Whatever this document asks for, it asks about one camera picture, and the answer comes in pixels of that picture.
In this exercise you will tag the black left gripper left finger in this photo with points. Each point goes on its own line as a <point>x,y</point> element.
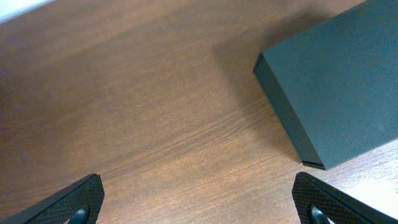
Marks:
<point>80,202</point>

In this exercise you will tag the black box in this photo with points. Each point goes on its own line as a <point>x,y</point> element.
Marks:
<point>334,86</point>

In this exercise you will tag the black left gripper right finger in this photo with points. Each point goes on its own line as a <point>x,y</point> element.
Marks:
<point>318,202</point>

